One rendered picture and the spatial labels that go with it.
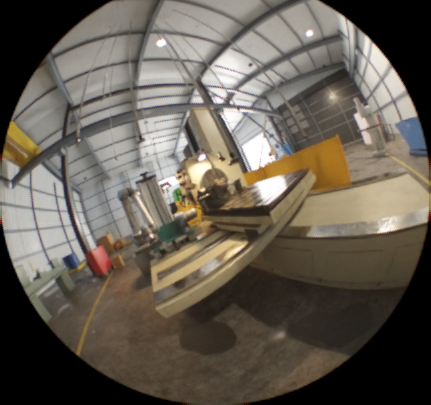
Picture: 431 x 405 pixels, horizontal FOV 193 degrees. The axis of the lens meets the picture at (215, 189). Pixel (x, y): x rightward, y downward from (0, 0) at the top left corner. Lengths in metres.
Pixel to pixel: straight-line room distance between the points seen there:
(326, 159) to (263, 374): 3.48
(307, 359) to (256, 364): 0.37
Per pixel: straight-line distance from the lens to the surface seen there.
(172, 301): 0.95
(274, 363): 1.29
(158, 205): 1.95
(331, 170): 3.33
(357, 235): 1.10
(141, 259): 3.09
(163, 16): 7.07
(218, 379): 1.38
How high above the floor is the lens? 1.28
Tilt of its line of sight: 2 degrees down
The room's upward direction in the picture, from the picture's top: 23 degrees counter-clockwise
